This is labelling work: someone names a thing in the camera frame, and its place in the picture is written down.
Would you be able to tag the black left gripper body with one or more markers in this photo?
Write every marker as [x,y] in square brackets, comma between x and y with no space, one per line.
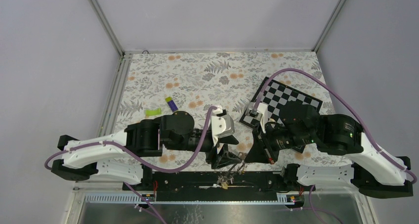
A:
[210,142]

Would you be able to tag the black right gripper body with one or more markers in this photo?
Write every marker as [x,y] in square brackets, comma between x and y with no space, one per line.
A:
[281,133]

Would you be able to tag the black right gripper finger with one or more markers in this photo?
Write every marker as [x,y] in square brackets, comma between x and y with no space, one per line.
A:
[258,133]
[257,154]

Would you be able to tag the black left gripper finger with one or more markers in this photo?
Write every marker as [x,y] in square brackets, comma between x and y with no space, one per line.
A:
[229,140]
[224,158]

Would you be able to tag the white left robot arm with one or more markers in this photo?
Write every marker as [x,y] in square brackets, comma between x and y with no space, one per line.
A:
[122,155]

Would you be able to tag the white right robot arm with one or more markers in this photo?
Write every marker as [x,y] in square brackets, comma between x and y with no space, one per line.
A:
[373,172]

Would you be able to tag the black white chessboard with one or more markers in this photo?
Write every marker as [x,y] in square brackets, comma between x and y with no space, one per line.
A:
[276,96]

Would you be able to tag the purple yellow marker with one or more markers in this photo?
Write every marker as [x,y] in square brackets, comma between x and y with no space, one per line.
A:
[171,104]

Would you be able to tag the green marker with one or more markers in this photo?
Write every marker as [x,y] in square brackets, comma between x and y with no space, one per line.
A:
[153,112]

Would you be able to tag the black front rail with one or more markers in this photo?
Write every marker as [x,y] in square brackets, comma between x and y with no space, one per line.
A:
[271,181]

